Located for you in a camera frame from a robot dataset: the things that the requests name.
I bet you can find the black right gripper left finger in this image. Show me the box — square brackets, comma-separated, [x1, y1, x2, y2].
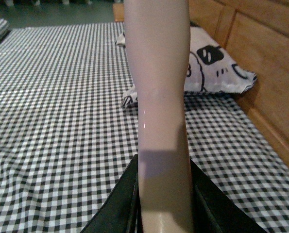
[81, 155, 138, 233]

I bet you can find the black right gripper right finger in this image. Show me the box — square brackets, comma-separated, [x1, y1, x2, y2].
[190, 161, 265, 233]

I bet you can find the black white checkered bedsheet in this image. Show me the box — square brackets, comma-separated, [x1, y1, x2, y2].
[0, 23, 289, 233]

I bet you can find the white cartoon print pillow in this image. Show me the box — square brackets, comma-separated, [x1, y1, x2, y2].
[117, 26, 256, 108]

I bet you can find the wooden bed headboard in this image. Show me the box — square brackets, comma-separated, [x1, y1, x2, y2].
[189, 0, 289, 167]

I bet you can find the far wooden bedside table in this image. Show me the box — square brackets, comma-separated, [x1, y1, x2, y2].
[113, 3, 124, 22]

